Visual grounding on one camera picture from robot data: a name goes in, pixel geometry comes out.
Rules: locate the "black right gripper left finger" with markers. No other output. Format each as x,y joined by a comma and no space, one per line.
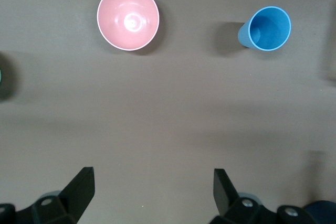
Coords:
76,195

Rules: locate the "brown table cloth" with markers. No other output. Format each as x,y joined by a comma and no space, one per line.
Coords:
168,108

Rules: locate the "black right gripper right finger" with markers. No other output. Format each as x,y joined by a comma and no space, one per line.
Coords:
225,197

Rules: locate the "blue ribbed cup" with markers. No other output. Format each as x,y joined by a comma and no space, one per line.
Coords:
270,28

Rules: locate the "pink bowl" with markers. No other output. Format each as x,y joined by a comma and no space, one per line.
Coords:
128,18

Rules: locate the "green bowl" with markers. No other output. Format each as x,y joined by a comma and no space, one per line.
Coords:
1,75

